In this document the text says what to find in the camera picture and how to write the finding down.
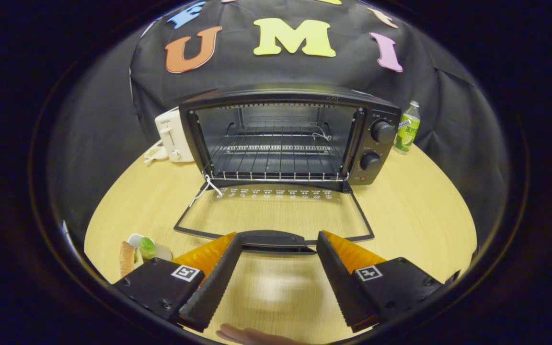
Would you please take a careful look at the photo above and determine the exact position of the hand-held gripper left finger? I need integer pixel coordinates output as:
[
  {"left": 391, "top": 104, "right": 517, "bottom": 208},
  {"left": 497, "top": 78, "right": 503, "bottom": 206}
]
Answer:
[{"left": 113, "top": 232, "right": 243, "bottom": 332}]

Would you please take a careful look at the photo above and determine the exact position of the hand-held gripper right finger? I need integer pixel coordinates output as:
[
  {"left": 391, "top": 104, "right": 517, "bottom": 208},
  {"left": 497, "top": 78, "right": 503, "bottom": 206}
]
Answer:
[{"left": 317, "top": 231, "right": 461, "bottom": 333}]

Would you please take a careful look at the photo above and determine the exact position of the lettuce sandwich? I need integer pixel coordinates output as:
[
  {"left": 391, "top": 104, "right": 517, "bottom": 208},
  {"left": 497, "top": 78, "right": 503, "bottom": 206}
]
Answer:
[{"left": 119, "top": 237, "right": 158, "bottom": 278}]

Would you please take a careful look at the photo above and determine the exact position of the black toaster oven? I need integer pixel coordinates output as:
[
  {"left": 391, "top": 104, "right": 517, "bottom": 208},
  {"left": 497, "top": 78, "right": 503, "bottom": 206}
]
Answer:
[{"left": 174, "top": 84, "right": 402, "bottom": 254}]

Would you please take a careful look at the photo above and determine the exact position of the white pop-up toaster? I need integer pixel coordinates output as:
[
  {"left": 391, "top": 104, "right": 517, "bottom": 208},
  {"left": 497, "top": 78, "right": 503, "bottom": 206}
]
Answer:
[{"left": 155, "top": 108, "right": 195, "bottom": 163}]

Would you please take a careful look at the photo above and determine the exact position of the white plate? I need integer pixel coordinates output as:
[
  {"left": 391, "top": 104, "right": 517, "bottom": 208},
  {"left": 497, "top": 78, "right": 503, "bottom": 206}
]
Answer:
[{"left": 127, "top": 233, "right": 173, "bottom": 269}]

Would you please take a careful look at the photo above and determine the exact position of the small clear snack dish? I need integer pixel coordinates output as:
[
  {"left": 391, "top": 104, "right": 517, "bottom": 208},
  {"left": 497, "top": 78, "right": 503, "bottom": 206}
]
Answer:
[{"left": 143, "top": 141, "right": 169, "bottom": 164}]

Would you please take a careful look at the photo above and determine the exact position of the green label drink bottle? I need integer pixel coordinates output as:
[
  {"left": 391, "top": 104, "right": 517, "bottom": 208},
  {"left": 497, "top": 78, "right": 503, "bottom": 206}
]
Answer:
[{"left": 393, "top": 101, "right": 421, "bottom": 155}]

